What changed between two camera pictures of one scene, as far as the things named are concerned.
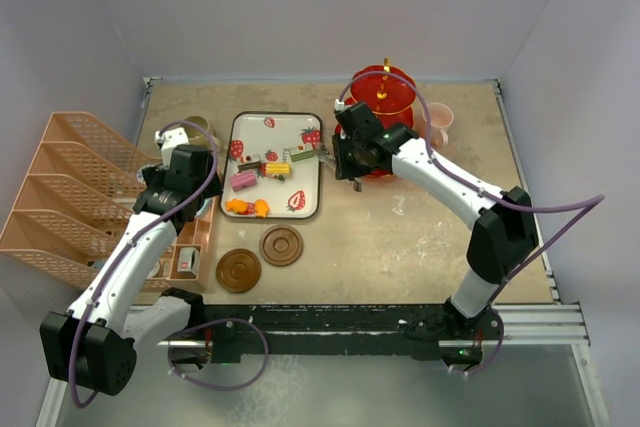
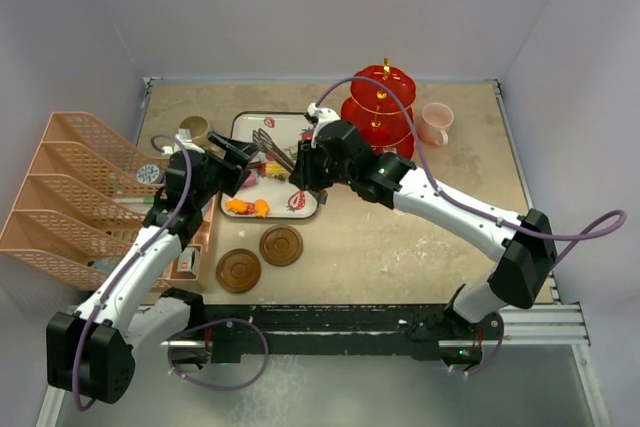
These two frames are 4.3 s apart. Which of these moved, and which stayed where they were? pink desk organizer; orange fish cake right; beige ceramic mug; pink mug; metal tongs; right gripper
Moved: metal tongs; right gripper
Stayed: pink mug; pink desk organizer; orange fish cake right; beige ceramic mug
